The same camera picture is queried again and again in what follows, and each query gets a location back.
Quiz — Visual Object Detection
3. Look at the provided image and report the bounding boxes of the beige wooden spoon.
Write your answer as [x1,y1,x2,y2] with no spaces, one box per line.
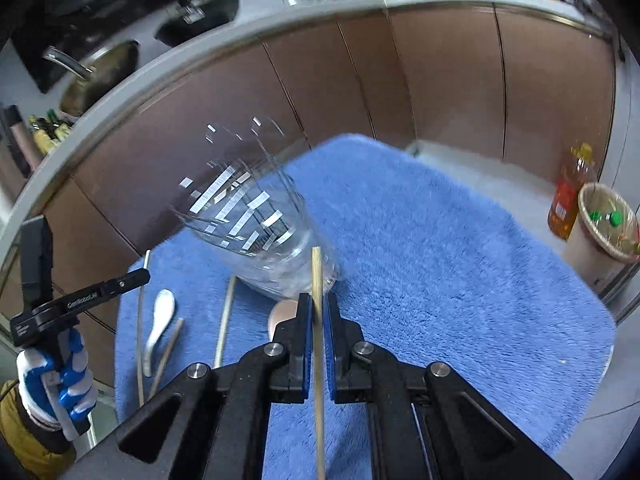
[268,299,297,340]

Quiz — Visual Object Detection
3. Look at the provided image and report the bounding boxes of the white ceramic spoon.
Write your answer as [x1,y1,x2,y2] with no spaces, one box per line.
[142,289,176,377]

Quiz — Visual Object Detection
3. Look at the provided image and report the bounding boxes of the left blue white gloved hand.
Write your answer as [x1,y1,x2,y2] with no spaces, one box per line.
[16,328,98,434]

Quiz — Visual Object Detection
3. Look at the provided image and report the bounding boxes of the blue terry towel mat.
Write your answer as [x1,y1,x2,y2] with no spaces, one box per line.
[143,134,615,479]

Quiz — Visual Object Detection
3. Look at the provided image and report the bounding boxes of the brown knife block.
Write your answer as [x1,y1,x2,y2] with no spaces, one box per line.
[1,105,44,184]

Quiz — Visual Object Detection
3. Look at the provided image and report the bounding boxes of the soy sauce bottle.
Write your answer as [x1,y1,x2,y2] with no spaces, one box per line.
[28,110,70,155]

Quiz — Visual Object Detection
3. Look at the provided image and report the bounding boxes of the cooking oil bottle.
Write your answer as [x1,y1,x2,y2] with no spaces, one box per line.
[548,142,597,240]

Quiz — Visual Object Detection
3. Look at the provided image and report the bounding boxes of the beige trash bin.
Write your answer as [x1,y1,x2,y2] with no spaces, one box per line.
[563,183,639,295]

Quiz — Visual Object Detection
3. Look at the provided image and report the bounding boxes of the black frying pan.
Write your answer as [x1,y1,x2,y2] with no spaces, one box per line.
[154,0,240,48]

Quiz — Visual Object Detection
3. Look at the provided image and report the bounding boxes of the clear wire utensil holder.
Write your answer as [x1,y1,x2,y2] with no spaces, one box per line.
[171,117,340,299]

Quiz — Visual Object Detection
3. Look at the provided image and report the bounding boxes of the brass wok with handle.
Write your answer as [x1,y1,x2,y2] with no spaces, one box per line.
[42,40,139,118]

